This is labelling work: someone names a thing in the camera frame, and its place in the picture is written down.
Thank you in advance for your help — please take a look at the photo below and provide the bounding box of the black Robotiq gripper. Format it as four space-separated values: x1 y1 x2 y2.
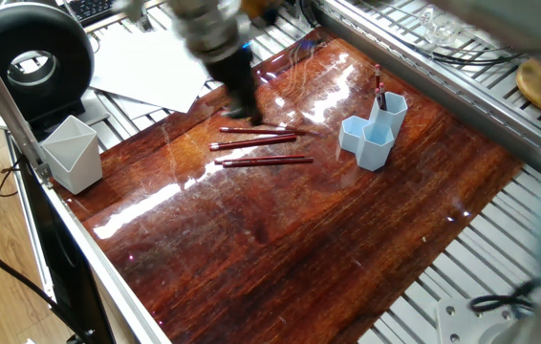
202 43 266 125

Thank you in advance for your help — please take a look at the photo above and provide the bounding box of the light blue hexagonal pen holder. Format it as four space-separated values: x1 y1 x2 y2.
337 91 408 173

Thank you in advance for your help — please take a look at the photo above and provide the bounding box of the grey pentagonal pen holder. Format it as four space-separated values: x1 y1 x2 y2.
39 115 104 196

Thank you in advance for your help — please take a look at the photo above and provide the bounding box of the small tan box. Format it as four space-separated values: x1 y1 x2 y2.
240 0 283 22

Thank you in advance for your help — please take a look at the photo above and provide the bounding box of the large white paper sheet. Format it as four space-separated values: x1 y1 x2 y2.
89 27 216 114

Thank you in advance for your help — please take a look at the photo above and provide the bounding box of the brown wood-grain board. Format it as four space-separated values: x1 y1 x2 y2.
79 27 527 344

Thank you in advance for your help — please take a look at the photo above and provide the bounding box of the black keyboard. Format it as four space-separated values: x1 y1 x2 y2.
68 0 120 26

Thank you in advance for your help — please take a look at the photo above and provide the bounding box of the clear plastic container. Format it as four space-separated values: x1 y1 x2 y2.
414 5 467 49

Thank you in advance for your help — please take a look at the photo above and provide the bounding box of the black round ring lamp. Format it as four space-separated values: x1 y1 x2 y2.
0 3 96 132

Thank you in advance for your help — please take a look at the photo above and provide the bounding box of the black cable bundle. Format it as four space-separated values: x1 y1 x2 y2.
423 43 525 70

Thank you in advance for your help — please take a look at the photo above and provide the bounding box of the grey aluminium frame rail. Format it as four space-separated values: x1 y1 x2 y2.
0 14 56 187

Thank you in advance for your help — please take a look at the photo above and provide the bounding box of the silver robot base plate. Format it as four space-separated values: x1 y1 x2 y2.
431 298 506 344

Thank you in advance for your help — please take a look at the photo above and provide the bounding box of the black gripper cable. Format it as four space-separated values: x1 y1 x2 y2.
469 285 541 318

